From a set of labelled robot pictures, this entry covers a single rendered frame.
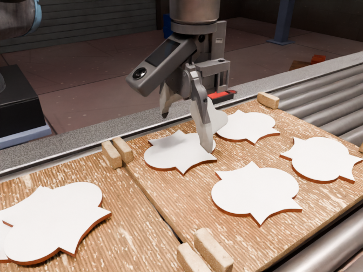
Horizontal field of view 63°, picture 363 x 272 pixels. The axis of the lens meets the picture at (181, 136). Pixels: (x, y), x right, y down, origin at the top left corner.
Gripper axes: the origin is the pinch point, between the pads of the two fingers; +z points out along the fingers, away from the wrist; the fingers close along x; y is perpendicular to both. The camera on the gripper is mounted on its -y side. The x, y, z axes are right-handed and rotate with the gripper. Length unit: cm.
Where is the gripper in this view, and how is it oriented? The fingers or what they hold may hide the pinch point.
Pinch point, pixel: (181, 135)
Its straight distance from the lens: 54.3
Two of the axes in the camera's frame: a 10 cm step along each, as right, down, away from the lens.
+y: 8.3, -2.9, 4.7
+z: -0.1, 8.5, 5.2
